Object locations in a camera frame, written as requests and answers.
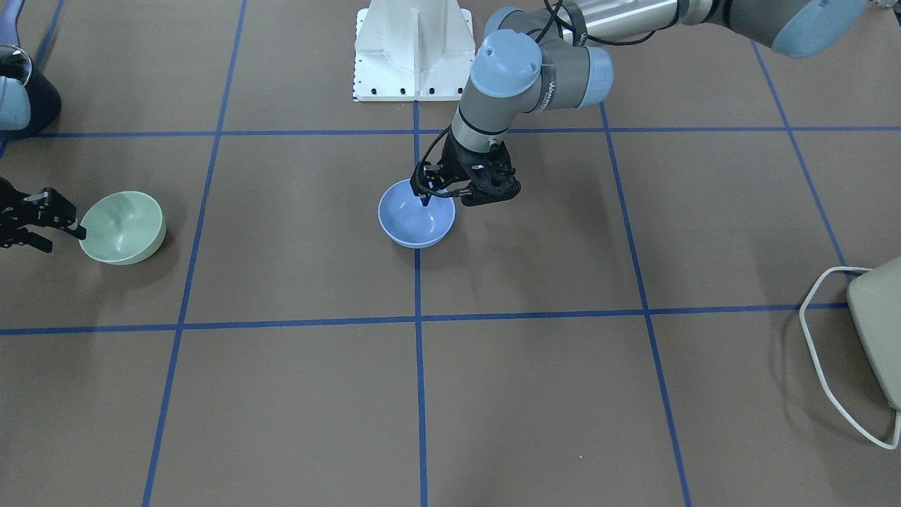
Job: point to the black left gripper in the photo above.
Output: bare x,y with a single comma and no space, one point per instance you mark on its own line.
454,160

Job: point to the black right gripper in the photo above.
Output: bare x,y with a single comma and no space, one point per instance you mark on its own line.
10,213

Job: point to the blue bowl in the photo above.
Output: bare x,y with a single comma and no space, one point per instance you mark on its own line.
409,223

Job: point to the green bowl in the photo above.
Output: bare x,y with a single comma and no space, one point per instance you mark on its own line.
123,228

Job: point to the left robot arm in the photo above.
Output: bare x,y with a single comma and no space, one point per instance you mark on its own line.
557,58

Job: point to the dark blue saucepan with lid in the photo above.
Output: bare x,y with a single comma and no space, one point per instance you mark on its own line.
29,101

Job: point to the beige appliance box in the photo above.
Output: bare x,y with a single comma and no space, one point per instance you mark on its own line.
874,302

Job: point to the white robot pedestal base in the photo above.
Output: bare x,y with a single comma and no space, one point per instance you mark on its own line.
412,51

